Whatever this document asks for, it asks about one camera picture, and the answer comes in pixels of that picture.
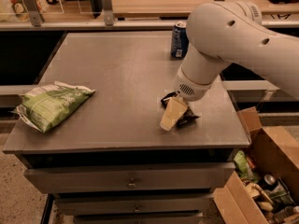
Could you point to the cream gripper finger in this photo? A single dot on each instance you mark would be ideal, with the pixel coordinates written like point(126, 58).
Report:
point(175, 109)

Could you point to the blue pepsi can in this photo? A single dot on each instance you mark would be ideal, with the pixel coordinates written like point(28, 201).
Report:
point(179, 41)

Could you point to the wooden far desk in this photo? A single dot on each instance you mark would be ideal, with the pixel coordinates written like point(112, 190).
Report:
point(155, 0)

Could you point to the middle drawer with knob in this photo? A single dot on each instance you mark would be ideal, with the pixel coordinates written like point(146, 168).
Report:
point(138, 204)

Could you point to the drawer with knob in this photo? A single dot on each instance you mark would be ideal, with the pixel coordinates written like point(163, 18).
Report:
point(130, 177)
point(138, 204)

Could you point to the orange snack bag behind glass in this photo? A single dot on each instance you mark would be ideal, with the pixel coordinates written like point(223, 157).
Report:
point(13, 10)

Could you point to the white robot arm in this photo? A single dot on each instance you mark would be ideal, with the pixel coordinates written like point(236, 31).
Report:
point(222, 33)

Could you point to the grey drawer cabinet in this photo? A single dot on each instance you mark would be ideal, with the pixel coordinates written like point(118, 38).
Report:
point(131, 72)

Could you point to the top drawer with knob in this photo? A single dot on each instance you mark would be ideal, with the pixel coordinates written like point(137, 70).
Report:
point(130, 177)

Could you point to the metal glass partition rail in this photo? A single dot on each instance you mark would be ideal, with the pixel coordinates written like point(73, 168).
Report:
point(78, 16)

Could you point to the green snack packet in box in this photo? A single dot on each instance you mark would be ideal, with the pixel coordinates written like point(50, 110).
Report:
point(243, 169)

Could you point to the silver can in box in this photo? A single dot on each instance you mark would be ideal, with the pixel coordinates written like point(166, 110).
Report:
point(268, 182)

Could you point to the green chip bag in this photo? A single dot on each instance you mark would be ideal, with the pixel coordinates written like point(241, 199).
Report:
point(45, 107)

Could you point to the brown cardboard box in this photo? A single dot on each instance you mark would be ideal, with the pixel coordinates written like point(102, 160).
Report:
point(275, 152)

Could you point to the black rxbar chocolate wrapper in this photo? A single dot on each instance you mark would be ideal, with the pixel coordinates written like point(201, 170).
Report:
point(187, 117)

